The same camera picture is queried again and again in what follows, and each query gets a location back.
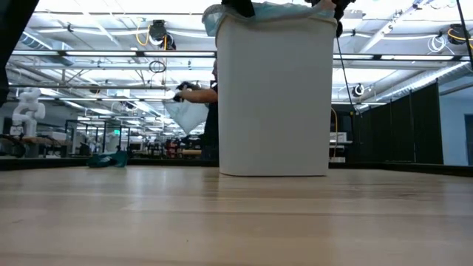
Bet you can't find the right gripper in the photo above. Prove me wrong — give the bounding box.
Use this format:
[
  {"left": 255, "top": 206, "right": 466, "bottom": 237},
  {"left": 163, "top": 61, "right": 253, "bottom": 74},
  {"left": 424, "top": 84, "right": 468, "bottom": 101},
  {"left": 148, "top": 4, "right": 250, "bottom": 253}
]
[{"left": 306, "top": 0, "right": 358, "bottom": 38}]

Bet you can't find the light blue trash bag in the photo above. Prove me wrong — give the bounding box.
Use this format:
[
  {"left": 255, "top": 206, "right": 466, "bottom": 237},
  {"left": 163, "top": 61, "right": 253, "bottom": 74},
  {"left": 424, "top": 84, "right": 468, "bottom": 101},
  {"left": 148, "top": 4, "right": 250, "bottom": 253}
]
[{"left": 201, "top": 0, "right": 337, "bottom": 38}]

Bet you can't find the white plastic trash bin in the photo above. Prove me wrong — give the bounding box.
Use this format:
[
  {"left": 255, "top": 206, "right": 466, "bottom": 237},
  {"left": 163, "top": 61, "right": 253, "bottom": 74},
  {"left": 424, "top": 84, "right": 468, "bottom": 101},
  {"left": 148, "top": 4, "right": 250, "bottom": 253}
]
[{"left": 215, "top": 14, "right": 338, "bottom": 177}]

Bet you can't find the pale plastic bag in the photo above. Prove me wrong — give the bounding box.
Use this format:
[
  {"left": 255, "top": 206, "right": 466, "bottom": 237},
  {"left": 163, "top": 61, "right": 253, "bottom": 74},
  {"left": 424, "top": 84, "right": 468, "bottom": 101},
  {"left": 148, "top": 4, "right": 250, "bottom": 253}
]
[{"left": 164, "top": 99, "right": 210, "bottom": 136}]

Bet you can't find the dark teal bag roll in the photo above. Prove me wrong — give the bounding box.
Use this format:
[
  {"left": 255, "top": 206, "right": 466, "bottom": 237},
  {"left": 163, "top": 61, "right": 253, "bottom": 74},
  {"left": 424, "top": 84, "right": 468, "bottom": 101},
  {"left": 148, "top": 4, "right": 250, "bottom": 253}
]
[{"left": 86, "top": 150, "right": 129, "bottom": 169}]

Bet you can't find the thin black pole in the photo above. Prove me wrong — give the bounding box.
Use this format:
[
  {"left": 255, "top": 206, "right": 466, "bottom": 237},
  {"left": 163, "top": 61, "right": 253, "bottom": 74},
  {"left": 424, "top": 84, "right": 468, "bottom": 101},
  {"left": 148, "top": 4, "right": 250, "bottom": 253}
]
[{"left": 335, "top": 36, "right": 356, "bottom": 112}]

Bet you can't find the black monitor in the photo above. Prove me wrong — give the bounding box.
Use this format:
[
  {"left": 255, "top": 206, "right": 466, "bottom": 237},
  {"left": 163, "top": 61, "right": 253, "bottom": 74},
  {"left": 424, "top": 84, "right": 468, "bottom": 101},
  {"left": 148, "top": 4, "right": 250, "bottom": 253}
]
[{"left": 336, "top": 105, "right": 354, "bottom": 134}]

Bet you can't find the black partition screen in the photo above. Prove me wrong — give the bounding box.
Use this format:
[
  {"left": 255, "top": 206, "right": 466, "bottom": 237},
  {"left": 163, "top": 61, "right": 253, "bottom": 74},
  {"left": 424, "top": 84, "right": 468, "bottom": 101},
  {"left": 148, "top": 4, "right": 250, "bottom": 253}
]
[{"left": 347, "top": 80, "right": 444, "bottom": 166}]

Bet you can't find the person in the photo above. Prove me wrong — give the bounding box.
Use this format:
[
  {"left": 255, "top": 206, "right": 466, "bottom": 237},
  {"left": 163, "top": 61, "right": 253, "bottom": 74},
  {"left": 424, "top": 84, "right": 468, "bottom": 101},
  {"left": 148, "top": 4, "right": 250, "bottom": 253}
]
[{"left": 173, "top": 58, "right": 220, "bottom": 162}]

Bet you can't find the slanted black pole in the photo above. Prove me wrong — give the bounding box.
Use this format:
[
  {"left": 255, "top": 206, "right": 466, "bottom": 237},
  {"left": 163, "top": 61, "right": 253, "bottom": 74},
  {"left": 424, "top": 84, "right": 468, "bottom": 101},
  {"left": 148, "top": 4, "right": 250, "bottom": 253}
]
[{"left": 456, "top": 0, "right": 473, "bottom": 69}]

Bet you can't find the white robot figure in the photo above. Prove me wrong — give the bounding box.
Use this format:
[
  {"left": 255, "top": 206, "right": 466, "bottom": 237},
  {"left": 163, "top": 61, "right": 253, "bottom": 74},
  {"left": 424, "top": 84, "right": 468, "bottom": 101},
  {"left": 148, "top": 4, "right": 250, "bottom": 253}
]
[{"left": 10, "top": 87, "right": 47, "bottom": 137}]

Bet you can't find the black table frame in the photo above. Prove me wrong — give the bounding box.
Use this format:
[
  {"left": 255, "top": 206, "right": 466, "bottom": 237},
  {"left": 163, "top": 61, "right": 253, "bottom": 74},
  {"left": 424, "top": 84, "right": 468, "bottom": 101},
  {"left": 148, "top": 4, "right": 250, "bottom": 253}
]
[{"left": 0, "top": 157, "right": 473, "bottom": 177}]

